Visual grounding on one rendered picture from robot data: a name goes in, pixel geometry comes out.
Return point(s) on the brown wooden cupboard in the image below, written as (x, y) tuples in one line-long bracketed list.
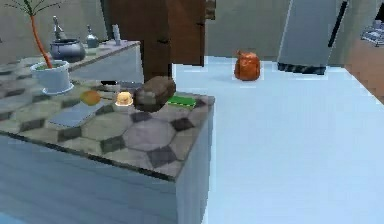
[(166, 33)]

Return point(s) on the grey flat plate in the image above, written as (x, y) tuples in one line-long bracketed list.
[(75, 115)]

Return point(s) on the grey glass bottle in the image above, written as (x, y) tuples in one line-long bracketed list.
[(92, 40)]

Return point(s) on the orange backpack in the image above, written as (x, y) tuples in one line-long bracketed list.
[(247, 66)]

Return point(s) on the house plant in white pot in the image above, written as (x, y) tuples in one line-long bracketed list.
[(52, 76)]

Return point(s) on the brown bread loaf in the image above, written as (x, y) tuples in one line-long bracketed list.
[(154, 93)]

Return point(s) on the grey fridge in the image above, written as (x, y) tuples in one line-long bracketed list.
[(308, 36)]

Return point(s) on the orange round fruit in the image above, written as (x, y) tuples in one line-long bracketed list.
[(90, 97)]

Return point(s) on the green flat sponge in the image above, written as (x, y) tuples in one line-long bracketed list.
[(181, 101)]

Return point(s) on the grey dish rack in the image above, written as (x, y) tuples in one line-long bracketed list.
[(375, 34)]

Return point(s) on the grey pepper mill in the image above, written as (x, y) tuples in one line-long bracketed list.
[(116, 34)]

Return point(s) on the dark grey round pot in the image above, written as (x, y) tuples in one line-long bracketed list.
[(68, 50)]

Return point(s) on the grey kitchen island counter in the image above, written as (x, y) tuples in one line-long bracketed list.
[(110, 156)]

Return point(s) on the yellow small muffin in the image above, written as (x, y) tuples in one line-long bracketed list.
[(124, 99)]

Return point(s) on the grey slim bottle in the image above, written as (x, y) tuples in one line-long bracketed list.
[(58, 32)]

